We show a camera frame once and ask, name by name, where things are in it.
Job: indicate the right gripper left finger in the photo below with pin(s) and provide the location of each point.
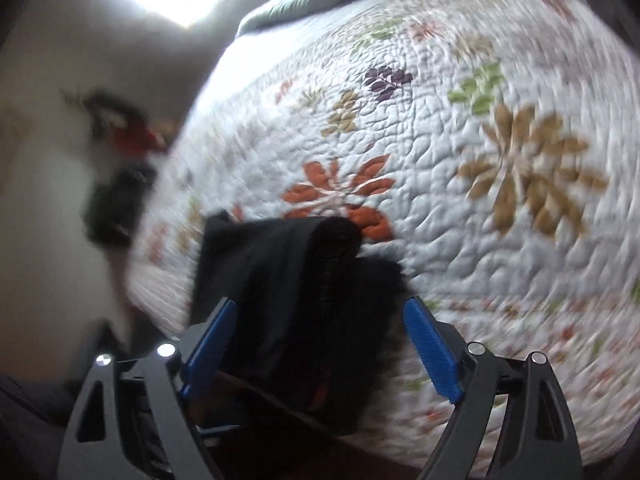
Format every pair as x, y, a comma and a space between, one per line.
170, 376

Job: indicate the wooden coat rack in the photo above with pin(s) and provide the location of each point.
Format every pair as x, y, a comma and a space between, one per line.
121, 143

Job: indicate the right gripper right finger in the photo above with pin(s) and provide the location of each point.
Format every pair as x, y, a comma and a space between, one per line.
537, 438

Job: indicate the floral quilted bedspread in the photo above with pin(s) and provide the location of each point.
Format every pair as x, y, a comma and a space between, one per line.
491, 146

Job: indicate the black pants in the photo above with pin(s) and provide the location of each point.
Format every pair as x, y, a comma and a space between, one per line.
313, 312

